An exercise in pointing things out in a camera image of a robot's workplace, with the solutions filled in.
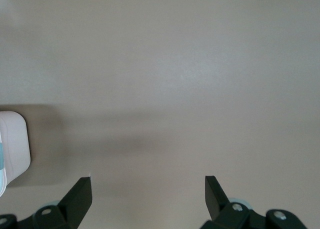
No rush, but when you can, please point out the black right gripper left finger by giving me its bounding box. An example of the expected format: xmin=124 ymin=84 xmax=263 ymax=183
xmin=32 ymin=176 xmax=93 ymax=229

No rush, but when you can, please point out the pink plastic storage box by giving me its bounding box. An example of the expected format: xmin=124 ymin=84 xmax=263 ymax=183
xmin=0 ymin=110 xmax=31 ymax=187

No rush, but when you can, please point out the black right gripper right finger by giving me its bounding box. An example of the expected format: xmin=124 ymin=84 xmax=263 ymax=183
xmin=201 ymin=175 xmax=266 ymax=229

